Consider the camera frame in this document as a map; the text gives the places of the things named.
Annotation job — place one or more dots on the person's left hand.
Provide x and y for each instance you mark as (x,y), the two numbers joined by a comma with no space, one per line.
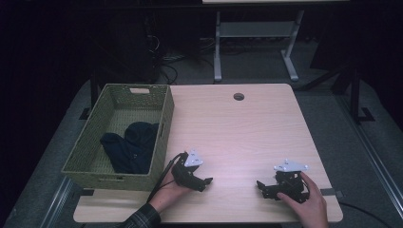
(168,194)

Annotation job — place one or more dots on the black metal stand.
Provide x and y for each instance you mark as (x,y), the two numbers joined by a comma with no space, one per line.
(355,95)

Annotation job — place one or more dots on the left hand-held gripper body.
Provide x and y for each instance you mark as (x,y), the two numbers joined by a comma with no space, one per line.
(183,174)

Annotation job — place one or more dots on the person's right hand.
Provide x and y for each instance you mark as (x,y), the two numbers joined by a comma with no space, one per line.
(312,209)

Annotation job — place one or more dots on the dark cloth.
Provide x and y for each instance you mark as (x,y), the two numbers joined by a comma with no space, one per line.
(133,148)

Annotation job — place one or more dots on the aluminium floor rail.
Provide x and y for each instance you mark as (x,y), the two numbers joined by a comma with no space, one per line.
(370,152)
(57,202)

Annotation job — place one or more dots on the black tape strip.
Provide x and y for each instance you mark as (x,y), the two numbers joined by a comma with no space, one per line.
(87,192)

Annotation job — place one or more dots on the grey metal table frame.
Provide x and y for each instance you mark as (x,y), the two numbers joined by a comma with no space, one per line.
(253,30)

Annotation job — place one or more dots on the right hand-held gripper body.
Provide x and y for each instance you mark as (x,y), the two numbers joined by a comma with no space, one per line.
(290,183)

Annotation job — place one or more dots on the grey tape strip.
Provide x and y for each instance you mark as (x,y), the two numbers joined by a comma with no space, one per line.
(331,192)

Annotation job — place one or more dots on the green woven basket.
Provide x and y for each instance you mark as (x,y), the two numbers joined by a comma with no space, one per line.
(95,139)

